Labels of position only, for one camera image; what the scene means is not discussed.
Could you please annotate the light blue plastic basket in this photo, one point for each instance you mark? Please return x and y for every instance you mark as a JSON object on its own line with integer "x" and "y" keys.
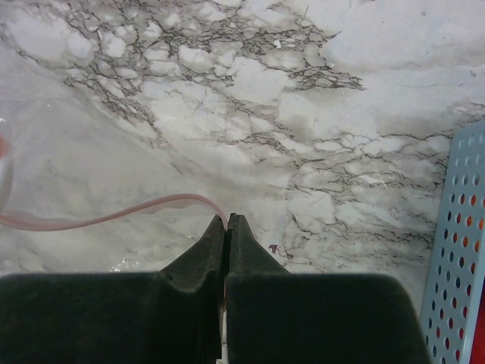
{"x": 452, "y": 312}

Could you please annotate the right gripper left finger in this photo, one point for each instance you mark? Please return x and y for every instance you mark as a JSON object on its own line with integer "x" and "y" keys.
{"x": 167, "y": 316}

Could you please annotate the clear zip top bag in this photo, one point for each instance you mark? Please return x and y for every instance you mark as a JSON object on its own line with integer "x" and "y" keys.
{"x": 85, "y": 198}

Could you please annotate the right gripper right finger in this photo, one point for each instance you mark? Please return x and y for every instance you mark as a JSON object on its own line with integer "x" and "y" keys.
{"x": 274, "y": 316}

